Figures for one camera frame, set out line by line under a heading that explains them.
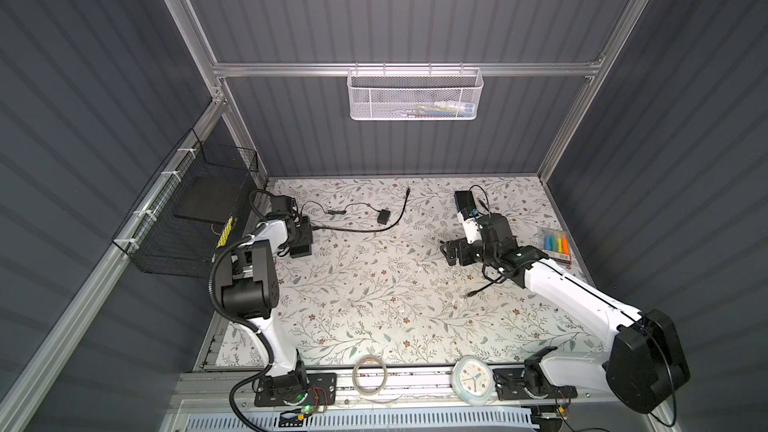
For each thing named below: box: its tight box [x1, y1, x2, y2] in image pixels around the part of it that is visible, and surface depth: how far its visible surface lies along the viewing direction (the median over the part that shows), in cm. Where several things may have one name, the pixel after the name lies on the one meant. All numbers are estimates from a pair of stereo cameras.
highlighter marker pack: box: [542, 229, 572, 263], surface depth 101 cm
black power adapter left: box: [377, 209, 391, 225], surface depth 109 cm
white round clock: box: [451, 355, 496, 406], surface depth 74 cm
